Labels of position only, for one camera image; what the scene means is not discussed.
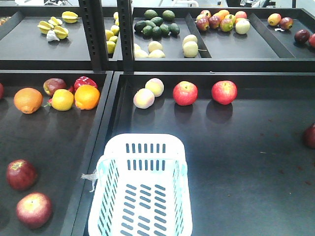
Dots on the pale peach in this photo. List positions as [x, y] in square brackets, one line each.
[144, 98]
[156, 86]

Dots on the dark red apple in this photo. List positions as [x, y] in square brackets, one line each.
[34, 210]
[21, 174]

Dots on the white garlic bulb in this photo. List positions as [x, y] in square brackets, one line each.
[51, 36]

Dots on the orange fruit left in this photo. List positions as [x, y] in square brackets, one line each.
[28, 100]

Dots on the dark red apple upper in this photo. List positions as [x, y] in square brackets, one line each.
[21, 174]

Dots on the pale peach rear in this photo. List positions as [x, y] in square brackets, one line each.
[156, 86]

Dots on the red apple centre rear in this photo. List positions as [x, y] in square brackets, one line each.
[185, 93]

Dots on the dark red apple lower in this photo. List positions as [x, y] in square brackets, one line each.
[34, 210]

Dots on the yellow round fruit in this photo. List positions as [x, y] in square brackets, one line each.
[62, 100]

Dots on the pale peach front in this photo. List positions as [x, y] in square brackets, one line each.
[144, 98]

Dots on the orange fruit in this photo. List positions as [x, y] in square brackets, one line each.
[28, 100]
[86, 97]

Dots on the red bell pepper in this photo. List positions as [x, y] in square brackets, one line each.
[84, 80]

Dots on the black wooden display stand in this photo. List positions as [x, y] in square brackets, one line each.
[249, 172]

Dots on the light blue plastic basket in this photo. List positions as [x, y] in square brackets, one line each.
[141, 188]

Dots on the red apple right rear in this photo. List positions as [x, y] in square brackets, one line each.
[224, 92]

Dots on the red green apple rear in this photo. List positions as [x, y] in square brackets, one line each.
[53, 84]

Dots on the orange fruit right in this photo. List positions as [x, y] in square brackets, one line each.
[86, 97]

